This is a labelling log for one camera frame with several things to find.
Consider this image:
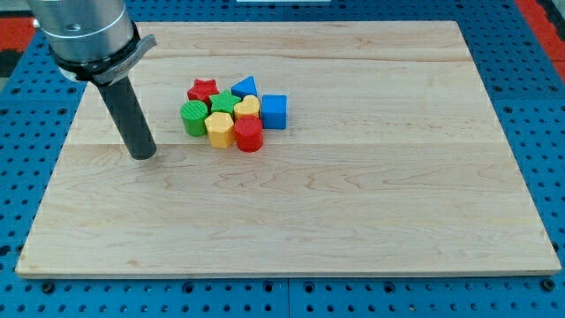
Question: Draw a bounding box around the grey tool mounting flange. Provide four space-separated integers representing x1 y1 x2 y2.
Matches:
49 22 157 86

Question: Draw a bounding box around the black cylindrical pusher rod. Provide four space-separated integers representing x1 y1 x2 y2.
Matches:
97 77 156 160

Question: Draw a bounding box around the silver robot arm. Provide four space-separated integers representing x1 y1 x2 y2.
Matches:
27 0 156 160

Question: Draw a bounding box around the green cylinder block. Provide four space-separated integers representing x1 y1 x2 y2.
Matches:
180 100 208 137

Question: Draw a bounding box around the red star block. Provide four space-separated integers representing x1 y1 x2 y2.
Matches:
186 79 219 106

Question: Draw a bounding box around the yellow hexagon block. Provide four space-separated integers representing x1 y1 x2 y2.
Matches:
205 112 235 148

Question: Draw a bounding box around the green star block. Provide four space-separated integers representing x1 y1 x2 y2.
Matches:
209 90 242 116

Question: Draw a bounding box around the blue triangle block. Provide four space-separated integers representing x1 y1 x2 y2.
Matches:
230 76 258 98

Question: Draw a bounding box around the yellow heart block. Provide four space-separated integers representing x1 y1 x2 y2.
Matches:
234 95 260 120

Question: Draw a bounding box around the red cylinder block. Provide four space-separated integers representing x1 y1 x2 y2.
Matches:
234 115 263 152

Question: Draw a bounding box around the blue cube block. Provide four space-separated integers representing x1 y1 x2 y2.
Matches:
260 95 288 130

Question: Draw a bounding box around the light wooden board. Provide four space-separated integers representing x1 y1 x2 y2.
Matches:
16 21 561 279

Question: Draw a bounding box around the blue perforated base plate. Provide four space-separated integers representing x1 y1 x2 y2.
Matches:
1 0 564 317

